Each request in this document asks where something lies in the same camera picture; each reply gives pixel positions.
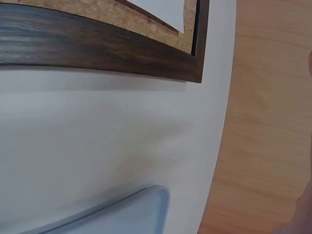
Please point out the dark wood framed cork board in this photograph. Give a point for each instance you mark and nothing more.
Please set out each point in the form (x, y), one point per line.
(73, 41)

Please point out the person's right hand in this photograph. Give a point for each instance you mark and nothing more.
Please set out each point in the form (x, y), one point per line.
(306, 209)

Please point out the white paper sheet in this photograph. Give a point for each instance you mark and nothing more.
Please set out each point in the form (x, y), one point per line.
(161, 12)

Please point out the person's right fingers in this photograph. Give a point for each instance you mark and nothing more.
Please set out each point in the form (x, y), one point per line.
(310, 64)

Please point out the large white mat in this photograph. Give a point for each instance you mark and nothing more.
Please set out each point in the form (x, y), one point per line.
(97, 126)

